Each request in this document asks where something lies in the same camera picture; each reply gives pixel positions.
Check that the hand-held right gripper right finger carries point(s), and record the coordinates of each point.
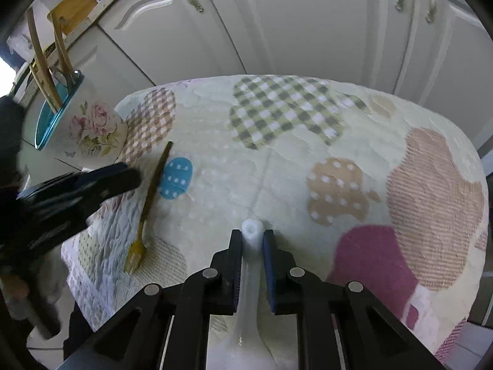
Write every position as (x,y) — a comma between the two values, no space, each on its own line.
(269,277)

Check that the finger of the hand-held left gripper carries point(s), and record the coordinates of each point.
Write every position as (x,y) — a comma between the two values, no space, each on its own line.
(50,196)
(111,183)

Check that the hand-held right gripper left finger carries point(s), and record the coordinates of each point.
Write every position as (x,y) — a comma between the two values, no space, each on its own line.
(235,277)

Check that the white spoon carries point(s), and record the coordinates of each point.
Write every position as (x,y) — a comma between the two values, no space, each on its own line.
(248,296)

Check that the yellow fork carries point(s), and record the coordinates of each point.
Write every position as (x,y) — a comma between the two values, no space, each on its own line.
(148,200)

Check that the floral utensil holder teal inside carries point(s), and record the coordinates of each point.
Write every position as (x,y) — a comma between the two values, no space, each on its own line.
(96,123)

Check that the patchwork quilt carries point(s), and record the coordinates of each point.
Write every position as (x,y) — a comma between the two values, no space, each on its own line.
(289,185)

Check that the wooden cutting board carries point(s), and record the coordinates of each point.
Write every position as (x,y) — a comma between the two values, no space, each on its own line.
(73,4)

